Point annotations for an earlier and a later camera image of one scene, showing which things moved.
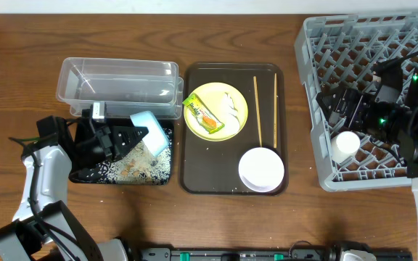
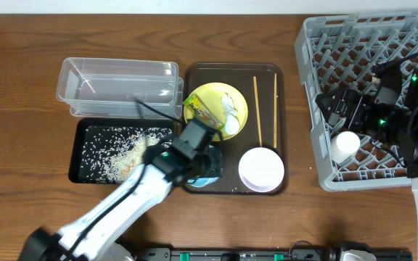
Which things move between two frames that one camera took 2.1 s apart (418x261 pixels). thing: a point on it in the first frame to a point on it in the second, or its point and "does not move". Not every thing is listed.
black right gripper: (347, 109) does not move
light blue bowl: (155, 140) to (200, 182)
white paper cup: (344, 146) does not move
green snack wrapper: (205, 118) does not move
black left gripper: (106, 141) to (213, 163)
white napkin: (231, 121) does not move
